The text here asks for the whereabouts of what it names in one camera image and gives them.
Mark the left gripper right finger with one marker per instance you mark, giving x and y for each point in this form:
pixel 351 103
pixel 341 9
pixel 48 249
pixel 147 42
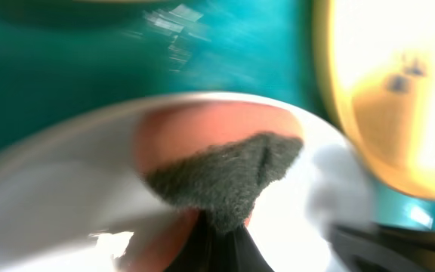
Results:
pixel 241 254

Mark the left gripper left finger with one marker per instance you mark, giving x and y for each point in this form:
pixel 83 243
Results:
pixel 197 253

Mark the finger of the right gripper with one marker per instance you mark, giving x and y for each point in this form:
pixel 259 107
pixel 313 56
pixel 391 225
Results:
pixel 384 249

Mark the white plate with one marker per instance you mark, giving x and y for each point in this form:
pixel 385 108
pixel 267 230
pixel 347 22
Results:
pixel 71 199

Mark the yellow plate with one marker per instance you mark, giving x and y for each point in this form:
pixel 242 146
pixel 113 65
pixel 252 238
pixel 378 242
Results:
pixel 375 61

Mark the teal plastic tray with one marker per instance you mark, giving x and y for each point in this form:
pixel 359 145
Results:
pixel 62 58

